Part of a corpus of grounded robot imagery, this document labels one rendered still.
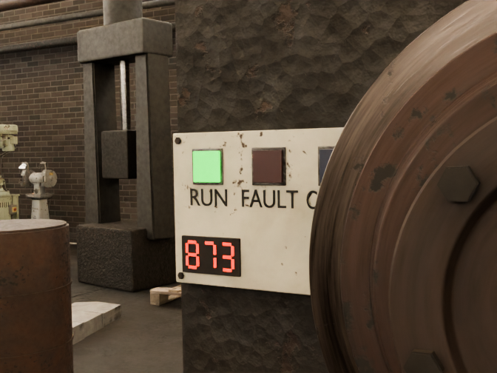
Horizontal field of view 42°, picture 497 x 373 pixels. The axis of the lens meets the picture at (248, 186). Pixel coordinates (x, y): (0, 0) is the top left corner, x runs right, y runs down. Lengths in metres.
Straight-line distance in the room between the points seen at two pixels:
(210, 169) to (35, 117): 9.00
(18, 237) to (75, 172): 6.09
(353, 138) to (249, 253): 0.25
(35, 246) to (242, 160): 2.48
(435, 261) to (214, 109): 0.41
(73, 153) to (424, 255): 8.83
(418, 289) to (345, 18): 0.36
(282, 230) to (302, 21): 0.23
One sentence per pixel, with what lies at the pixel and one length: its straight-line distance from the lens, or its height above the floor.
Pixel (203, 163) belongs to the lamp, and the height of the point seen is 1.20.
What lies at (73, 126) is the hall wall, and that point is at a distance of 9.20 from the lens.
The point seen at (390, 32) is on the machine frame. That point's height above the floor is 1.34.
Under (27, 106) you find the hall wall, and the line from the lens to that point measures 9.84.
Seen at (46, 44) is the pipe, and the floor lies 2.69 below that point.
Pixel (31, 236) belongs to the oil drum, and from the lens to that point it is 3.15.
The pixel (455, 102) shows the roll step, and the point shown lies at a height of 1.25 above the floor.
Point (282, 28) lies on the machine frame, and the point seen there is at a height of 1.35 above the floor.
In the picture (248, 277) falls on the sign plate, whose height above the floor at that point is 1.07.
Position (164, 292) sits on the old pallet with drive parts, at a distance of 5.28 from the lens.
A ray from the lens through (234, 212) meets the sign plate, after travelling 0.74.
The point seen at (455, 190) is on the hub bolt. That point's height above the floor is 1.19.
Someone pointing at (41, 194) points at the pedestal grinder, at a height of 0.71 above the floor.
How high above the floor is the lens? 1.22
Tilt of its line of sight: 3 degrees down
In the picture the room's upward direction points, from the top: 1 degrees counter-clockwise
